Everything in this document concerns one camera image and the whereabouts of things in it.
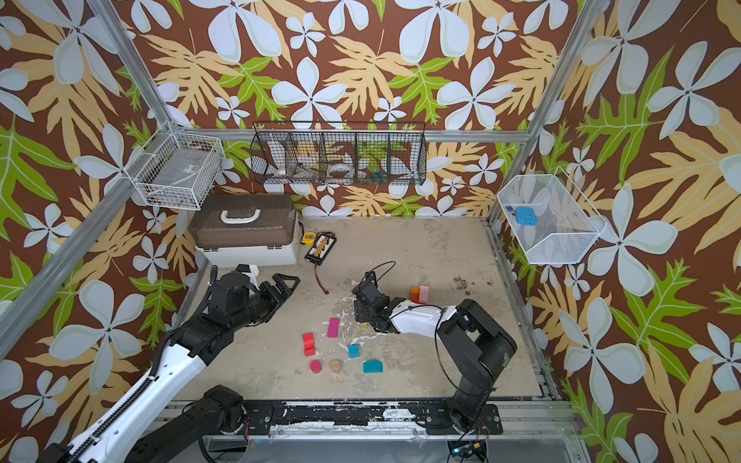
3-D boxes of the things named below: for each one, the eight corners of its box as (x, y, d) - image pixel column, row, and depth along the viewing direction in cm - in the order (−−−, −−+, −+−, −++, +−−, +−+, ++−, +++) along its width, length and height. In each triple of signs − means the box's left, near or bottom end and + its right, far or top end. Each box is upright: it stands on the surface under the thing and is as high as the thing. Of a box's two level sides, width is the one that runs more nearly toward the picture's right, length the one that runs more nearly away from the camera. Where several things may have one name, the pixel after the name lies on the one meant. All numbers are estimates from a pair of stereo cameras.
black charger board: (305, 261, 109) (304, 258, 107) (322, 233, 118) (321, 229, 117) (322, 266, 108) (321, 263, 106) (338, 237, 117) (337, 234, 115)
